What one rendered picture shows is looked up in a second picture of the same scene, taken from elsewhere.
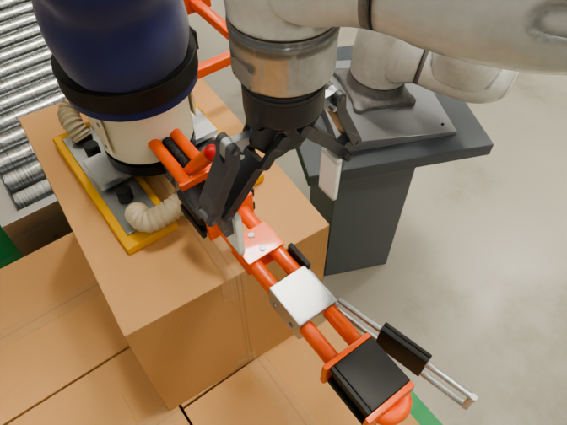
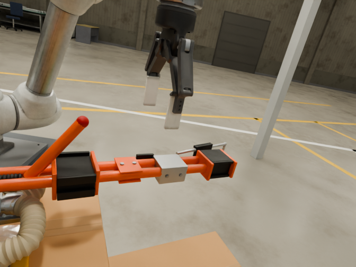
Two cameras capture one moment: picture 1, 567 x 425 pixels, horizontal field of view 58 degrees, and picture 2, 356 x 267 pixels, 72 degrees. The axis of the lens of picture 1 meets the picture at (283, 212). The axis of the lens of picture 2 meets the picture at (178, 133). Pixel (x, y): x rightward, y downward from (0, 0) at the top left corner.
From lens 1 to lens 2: 0.64 m
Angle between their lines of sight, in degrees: 69
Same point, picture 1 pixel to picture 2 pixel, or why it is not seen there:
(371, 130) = (12, 162)
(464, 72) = (46, 106)
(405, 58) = (6, 114)
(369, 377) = (217, 156)
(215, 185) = (188, 68)
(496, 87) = (59, 110)
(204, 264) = (80, 237)
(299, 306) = (177, 163)
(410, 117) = (20, 149)
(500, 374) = (125, 239)
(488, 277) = not seen: hidden behind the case
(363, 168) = not seen: hidden behind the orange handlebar
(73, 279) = not seen: outside the picture
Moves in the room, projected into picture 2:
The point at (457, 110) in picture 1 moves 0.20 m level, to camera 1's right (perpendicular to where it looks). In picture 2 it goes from (34, 139) to (59, 126)
